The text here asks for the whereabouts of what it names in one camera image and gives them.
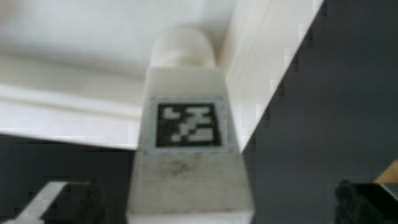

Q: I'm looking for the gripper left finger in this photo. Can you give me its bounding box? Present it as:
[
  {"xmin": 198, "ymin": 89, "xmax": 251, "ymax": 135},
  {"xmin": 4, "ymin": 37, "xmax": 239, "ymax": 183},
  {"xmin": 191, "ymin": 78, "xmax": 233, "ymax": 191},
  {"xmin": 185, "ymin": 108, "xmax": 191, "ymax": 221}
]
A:
[{"xmin": 11, "ymin": 180, "xmax": 121, "ymax": 224}]

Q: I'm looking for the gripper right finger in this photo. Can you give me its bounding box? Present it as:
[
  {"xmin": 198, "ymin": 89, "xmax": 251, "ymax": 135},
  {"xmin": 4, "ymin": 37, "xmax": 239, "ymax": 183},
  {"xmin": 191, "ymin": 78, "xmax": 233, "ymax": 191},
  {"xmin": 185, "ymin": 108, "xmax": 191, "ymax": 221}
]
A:
[{"xmin": 335, "ymin": 180, "xmax": 398, "ymax": 224}]

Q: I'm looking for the white leg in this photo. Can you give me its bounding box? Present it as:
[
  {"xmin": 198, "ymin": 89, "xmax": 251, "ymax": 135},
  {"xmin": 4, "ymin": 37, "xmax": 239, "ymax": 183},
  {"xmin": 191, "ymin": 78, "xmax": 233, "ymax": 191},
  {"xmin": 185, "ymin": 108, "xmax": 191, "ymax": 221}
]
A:
[{"xmin": 127, "ymin": 26, "xmax": 255, "ymax": 224}]

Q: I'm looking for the white square tabletop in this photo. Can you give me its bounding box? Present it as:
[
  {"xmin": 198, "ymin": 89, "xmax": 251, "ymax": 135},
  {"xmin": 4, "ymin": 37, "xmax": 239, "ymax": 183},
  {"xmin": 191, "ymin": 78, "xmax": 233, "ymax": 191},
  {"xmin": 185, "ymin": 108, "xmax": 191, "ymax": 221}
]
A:
[{"xmin": 0, "ymin": 0, "xmax": 327, "ymax": 149}]

